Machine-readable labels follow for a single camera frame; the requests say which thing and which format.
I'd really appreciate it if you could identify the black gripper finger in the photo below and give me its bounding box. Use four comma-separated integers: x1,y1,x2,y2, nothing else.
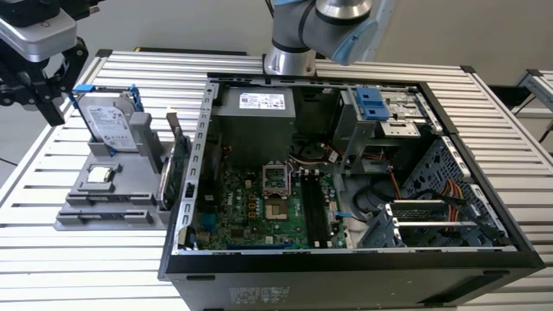
0,80,56,126
45,36,89,128

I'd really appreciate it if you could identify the black yellow edge bar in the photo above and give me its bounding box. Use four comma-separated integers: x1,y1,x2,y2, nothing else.
133,47,248,56

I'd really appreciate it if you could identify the metal socket cover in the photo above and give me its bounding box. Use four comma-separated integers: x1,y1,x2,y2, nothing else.
261,161,289,199

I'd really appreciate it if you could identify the red yellow wire bundle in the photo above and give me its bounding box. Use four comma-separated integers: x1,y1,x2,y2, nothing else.
440,179,466,234

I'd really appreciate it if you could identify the round black speaker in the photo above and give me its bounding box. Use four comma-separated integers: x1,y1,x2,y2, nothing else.
297,142,329,161

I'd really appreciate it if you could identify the perforated grey disk cage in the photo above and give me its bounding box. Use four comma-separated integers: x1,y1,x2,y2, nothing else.
400,135,509,247

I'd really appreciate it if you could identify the green motherboard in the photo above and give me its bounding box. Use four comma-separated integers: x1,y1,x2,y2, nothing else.
196,168,349,250

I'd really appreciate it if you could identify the blue plastic drive latch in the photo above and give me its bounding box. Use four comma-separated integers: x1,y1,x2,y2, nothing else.
361,102,388,121
356,87,383,104

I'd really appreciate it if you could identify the grey power supply unit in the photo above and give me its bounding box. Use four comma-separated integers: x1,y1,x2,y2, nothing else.
213,86,297,163

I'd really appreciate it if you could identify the grey disk bay bracket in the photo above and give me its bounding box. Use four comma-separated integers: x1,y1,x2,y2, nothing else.
357,199,481,249

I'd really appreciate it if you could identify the metal slat side table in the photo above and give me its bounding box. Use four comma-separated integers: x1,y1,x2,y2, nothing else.
512,68,553,143

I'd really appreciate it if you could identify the blue expansion slot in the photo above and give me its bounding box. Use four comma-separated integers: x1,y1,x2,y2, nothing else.
228,243,295,250

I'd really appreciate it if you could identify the CPU socket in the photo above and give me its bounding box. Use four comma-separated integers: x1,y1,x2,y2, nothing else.
264,200,292,221

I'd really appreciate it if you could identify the grey parts rack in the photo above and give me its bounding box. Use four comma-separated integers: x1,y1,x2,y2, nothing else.
52,111,191,231

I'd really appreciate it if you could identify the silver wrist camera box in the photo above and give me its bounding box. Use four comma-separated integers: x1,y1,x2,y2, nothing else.
0,8,80,63

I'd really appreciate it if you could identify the green graphics card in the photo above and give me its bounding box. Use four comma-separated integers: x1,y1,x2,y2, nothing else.
156,111,193,211

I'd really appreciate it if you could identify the blue disk carrier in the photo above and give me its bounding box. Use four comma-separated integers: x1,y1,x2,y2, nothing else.
68,82,147,156

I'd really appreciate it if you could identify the grey metal drive cage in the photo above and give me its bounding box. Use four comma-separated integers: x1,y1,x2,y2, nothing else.
332,86,444,176

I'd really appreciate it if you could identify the wire locking lever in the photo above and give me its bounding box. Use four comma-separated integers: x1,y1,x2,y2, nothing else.
284,161,299,199

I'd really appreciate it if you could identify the orange wire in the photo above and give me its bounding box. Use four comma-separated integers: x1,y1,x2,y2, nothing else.
387,165,401,200

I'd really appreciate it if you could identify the black RAM slot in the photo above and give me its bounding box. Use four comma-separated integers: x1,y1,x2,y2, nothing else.
311,168,331,249
305,168,325,249
301,168,320,249
316,168,335,249

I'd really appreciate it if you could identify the black open PC case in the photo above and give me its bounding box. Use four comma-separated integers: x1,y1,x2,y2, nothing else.
157,71,546,311

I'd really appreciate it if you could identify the silver CPU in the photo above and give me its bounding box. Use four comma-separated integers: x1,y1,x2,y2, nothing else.
85,167,115,183

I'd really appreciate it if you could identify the black data cable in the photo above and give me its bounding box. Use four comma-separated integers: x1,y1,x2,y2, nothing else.
352,178,389,223

